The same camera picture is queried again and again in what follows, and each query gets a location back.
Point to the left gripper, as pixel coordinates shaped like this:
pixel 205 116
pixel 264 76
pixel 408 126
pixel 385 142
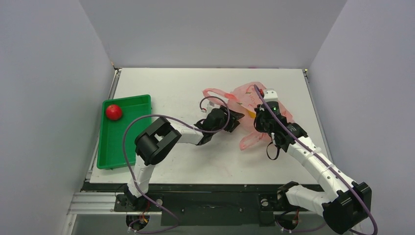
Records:
pixel 233 121

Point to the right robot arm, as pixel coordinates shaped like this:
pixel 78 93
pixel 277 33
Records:
pixel 343 203

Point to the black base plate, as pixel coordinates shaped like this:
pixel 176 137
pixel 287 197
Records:
pixel 271 207

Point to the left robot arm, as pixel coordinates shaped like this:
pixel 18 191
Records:
pixel 158 139

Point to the green plastic tray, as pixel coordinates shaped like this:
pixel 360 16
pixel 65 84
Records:
pixel 110 153

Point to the red fake apple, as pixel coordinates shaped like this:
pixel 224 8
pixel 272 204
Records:
pixel 113 112

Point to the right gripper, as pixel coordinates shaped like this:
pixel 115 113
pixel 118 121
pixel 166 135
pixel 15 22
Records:
pixel 261 110

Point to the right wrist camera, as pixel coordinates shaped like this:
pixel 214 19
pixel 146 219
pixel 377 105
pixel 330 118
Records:
pixel 270 95

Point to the pink plastic bag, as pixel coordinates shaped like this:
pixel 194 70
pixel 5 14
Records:
pixel 241 99

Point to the aluminium frame rail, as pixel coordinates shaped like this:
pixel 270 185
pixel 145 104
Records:
pixel 94 202

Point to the orange fake fruit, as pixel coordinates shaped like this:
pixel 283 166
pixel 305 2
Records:
pixel 251 114

